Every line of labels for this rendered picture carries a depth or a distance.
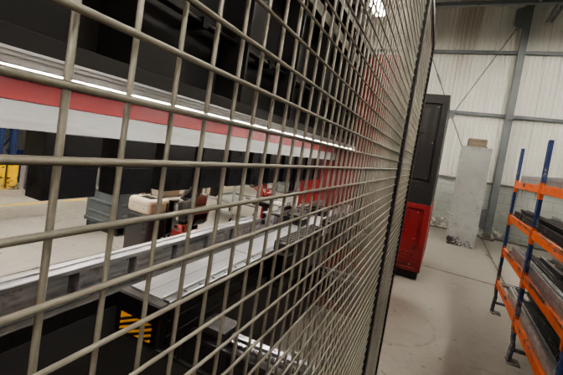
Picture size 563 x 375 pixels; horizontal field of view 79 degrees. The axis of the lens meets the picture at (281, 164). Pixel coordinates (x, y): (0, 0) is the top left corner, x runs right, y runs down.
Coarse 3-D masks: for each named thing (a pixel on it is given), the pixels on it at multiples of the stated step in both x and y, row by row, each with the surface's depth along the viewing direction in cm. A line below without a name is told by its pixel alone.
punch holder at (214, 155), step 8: (208, 152) 138; (216, 152) 143; (224, 152) 148; (208, 160) 138; (216, 160) 144; (200, 168) 136; (208, 168) 139; (216, 168) 145; (192, 176) 138; (200, 176) 136; (208, 176) 140; (216, 176) 146; (192, 184) 138; (200, 184) 137; (208, 184) 141; (216, 184) 147
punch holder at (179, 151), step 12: (156, 156) 119; (168, 156) 118; (180, 156) 123; (192, 156) 129; (156, 168) 119; (168, 168) 119; (180, 168) 124; (192, 168) 130; (156, 180) 119; (168, 180) 120; (180, 180) 125
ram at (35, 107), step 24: (0, 96) 71; (24, 96) 75; (48, 96) 79; (72, 96) 84; (96, 96) 90; (0, 120) 72; (24, 120) 76; (48, 120) 80; (72, 120) 85; (96, 120) 91; (120, 120) 98; (144, 120) 106; (192, 120) 126; (192, 144) 128; (216, 144) 142; (240, 144) 159; (288, 144) 209
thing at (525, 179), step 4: (524, 176) 333; (528, 176) 321; (524, 180) 330; (528, 180) 316; (532, 180) 304; (536, 180) 290; (548, 180) 255; (552, 180) 245; (556, 180) 236; (560, 180) 227; (536, 184) 285; (548, 184) 253; (552, 184) 243; (556, 184) 234; (560, 184) 225
